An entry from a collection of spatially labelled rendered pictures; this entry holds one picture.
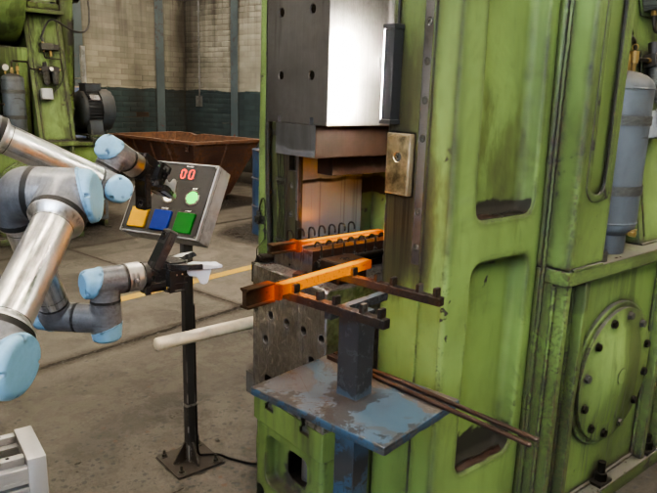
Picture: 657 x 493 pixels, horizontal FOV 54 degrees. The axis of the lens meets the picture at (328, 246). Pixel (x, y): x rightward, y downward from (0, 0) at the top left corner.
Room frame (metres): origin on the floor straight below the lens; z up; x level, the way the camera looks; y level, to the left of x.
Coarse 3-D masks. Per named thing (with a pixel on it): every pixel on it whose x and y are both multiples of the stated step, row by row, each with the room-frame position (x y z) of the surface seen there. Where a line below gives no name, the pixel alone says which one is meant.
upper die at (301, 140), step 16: (288, 128) 1.99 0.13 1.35; (304, 128) 1.93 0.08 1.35; (320, 128) 1.90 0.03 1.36; (336, 128) 1.94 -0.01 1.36; (352, 128) 1.98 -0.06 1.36; (368, 128) 2.02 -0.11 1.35; (384, 128) 2.07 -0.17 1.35; (288, 144) 1.99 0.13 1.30; (304, 144) 1.93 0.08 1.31; (320, 144) 1.90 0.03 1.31; (336, 144) 1.94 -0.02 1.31; (352, 144) 1.98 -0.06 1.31; (368, 144) 2.02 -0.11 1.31; (384, 144) 2.07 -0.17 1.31
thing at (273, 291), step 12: (348, 264) 1.58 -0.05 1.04; (360, 264) 1.60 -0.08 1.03; (300, 276) 1.46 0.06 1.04; (312, 276) 1.46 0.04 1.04; (324, 276) 1.49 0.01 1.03; (336, 276) 1.53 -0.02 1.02; (252, 288) 1.32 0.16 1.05; (264, 288) 1.35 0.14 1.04; (276, 288) 1.36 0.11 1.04; (288, 288) 1.40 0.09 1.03; (300, 288) 1.43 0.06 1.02; (252, 300) 1.32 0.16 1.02; (264, 300) 1.35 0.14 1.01
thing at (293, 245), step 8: (360, 232) 2.12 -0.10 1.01; (368, 232) 2.12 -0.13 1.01; (376, 232) 2.15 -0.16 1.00; (296, 240) 1.94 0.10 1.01; (304, 240) 1.97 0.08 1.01; (312, 240) 1.98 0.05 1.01; (320, 240) 1.99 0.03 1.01; (272, 248) 1.88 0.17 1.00; (280, 248) 1.90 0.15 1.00; (288, 248) 1.92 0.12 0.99; (296, 248) 1.93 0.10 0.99
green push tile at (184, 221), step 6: (180, 216) 2.20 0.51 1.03; (186, 216) 2.19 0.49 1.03; (192, 216) 2.18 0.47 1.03; (174, 222) 2.19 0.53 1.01; (180, 222) 2.18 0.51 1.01; (186, 222) 2.18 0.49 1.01; (192, 222) 2.17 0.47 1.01; (174, 228) 2.18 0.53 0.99; (180, 228) 2.17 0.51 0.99; (186, 228) 2.16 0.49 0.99; (186, 234) 2.16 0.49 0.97
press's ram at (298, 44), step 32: (288, 0) 2.00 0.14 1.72; (320, 0) 1.89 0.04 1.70; (352, 0) 1.90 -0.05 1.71; (384, 0) 1.98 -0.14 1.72; (288, 32) 2.00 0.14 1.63; (320, 32) 1.88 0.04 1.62; (352, 32) 1.91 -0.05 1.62; (288, 64) 1.99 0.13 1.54; (320, 64) 1.88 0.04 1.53; (352, 64) 1.91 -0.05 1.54; (288, 96) 1.99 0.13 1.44; (320, 96) 1.88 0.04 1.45; (352, 96) 1.91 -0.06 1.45
